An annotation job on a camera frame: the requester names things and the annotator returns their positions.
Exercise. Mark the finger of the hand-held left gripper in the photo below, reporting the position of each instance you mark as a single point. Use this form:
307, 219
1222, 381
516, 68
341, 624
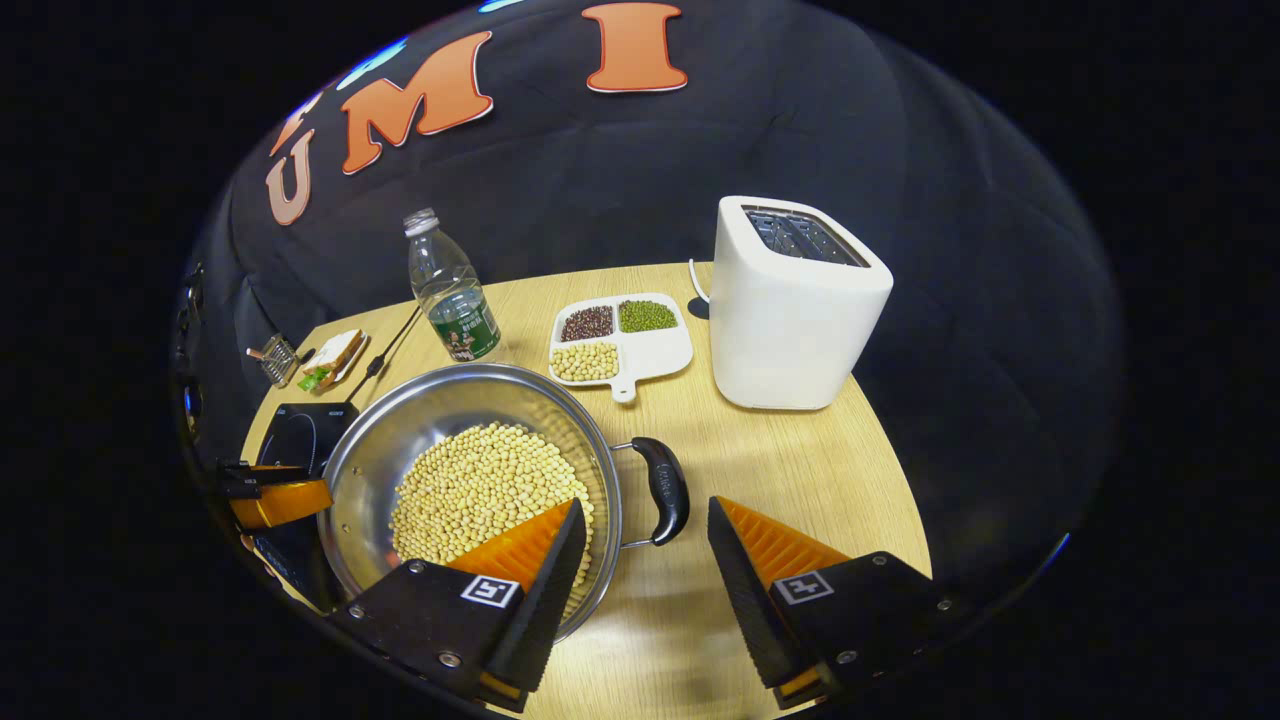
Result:
285, 502

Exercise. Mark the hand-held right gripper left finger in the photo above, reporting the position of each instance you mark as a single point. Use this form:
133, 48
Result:
545, 600

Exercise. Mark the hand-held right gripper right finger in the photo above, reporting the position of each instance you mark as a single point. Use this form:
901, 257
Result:
740, 590

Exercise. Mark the black induction cooktop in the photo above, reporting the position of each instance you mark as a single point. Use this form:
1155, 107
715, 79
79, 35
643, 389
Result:
300, 430

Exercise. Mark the pile of soybeans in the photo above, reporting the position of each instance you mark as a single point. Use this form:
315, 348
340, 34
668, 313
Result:
470, 490

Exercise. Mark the sandwich on small plate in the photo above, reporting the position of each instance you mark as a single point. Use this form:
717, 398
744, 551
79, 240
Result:
335, 360

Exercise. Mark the small portion of yellow soybeans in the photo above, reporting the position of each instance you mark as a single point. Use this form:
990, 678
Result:
584, 361

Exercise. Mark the white divided plate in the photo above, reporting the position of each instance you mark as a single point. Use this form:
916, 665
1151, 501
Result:
655, 355

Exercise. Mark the clear plastic water bottle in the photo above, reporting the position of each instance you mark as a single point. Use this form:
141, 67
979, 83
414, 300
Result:
455, 300

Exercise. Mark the white toaster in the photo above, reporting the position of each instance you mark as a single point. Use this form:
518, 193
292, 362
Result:
790, 330

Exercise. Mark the portion of dark red beans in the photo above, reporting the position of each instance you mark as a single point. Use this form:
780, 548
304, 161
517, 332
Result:
587, 323

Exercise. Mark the portion of green mung beans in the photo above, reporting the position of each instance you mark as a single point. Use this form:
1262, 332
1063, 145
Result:
648, 316

